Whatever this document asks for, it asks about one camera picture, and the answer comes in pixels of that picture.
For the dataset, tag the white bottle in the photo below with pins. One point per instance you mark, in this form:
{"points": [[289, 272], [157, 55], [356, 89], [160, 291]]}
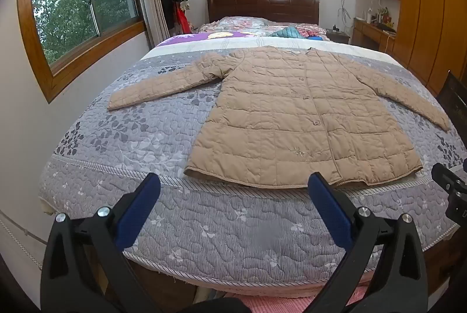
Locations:
{"points": [[370, 17]]}

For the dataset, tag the purple printed blanket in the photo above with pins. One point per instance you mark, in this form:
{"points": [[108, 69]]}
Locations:
{"points": [[197, 39]]}

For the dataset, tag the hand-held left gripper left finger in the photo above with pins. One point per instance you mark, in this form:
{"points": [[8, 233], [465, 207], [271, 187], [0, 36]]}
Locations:
{"points": [[138, 211]]}

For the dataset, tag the small blue cloth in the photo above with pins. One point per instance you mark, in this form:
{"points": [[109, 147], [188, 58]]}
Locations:
{"points": [[314, 38]]}

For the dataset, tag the small potted plant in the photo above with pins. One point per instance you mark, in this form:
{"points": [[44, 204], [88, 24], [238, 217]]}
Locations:
{"points": [[382, 14]]}

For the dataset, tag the bed with grey floral quilt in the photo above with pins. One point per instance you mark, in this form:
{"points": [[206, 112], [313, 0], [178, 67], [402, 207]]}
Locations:
{"points": [[219, 232]]}

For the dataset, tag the red hanging garment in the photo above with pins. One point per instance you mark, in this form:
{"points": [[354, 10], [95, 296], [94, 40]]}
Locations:
{"points": [[182, 19]]}

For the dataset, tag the teal puffer jacket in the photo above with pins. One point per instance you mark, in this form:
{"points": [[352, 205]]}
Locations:
{"points": [[288, 33]]}

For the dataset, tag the black hanging garment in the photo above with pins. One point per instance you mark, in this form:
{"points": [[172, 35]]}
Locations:
{"points": [[167, 3]]}

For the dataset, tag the wooden desk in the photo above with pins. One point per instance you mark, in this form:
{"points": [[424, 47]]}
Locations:
{"points": [[368, 34]]}

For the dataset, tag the dark nightstand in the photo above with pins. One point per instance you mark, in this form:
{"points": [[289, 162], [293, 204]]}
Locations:
{"points": [[337, 36]]}

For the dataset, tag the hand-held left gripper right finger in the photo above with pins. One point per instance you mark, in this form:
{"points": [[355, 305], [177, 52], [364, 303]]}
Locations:
{"points": [[328, 211]]}

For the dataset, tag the patchwork pillow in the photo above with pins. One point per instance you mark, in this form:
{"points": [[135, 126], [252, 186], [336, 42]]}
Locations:
{"points": [[240, 23]]}

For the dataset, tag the pink checked cloth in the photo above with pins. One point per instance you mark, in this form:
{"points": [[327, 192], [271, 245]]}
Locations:
{"points": [[277, 300]]}

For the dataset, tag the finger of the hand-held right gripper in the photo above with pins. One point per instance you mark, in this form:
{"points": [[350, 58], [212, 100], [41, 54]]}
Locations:
{"points": [[447, 178]]}

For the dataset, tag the dark chair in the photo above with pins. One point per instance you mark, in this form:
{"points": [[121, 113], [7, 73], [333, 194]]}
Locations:
{"points": [[454, 101]]}

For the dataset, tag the large wooden-framed window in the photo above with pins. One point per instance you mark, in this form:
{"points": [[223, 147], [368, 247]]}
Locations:
{"points": [[73, 6]]}

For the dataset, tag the wooden wardrobe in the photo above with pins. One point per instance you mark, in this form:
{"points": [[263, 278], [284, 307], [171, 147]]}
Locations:
{"points": [[419, 6]]}

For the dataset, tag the beige quilted jacket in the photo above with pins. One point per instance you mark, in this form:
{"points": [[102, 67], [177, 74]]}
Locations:
{"points": [[292, 123]]}

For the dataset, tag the dark wooden headboard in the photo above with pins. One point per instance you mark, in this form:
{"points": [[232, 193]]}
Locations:
{"points": [[255, 6]]}

